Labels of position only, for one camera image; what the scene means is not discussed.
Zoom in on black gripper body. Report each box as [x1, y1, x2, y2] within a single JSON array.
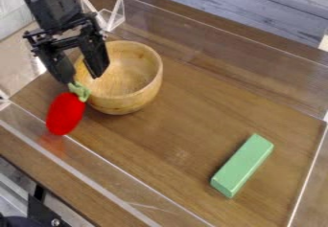
[[22, 13, 104, 56]]

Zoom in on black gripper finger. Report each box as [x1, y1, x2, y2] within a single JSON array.
[[77, 24, 109, 79], [37, 45, 74, 84]]

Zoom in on red toy strawberry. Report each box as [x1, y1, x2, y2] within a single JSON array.
[[45, 81, 90, 135]]

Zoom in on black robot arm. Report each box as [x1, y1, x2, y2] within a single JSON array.
[[22, 0, 109, 84]]

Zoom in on wooden bowl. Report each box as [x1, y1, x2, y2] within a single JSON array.
[[74, 40, 164, 115]]

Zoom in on clear acrylic tray walls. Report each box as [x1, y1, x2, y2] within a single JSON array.
[[0, 0, 328, 227]]

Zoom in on black clamp under table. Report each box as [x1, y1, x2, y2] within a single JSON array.
[[0, 184, 73, 227]]

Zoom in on green rectangular block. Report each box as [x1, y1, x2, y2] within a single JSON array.
[[210, 134, 274, 198]]

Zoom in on clear acrylic corner bracket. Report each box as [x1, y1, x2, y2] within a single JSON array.
[[78, 0, 125, 33]]

